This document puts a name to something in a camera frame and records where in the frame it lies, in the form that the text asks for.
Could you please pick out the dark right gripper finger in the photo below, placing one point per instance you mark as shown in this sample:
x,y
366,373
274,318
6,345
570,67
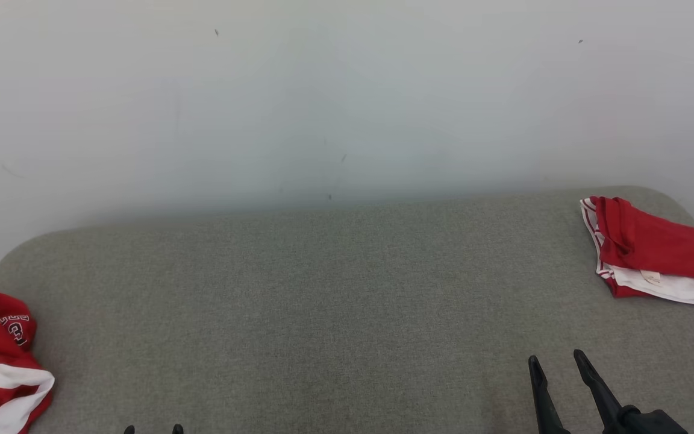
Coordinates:
x,y
603,398
546,404

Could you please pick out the red jersey with striped trim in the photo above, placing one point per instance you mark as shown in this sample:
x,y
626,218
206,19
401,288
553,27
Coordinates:
x,y
660,247

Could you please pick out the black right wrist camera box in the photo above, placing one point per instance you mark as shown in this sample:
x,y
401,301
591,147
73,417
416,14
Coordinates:
x,y
654,423

